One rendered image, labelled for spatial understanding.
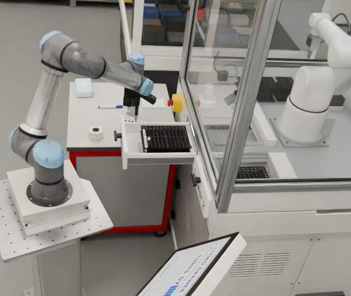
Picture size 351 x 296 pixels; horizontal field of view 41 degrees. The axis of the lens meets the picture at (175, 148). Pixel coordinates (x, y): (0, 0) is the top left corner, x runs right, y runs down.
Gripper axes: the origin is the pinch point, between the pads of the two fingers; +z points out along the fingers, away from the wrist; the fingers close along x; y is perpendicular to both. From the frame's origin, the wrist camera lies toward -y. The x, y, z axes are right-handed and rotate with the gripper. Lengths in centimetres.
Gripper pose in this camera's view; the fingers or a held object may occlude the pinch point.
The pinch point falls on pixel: (137, 117)
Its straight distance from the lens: 242.4
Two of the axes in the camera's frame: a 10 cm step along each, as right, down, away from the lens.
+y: -9.9, -1.0, -0.5
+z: -1.1, 7.8, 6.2
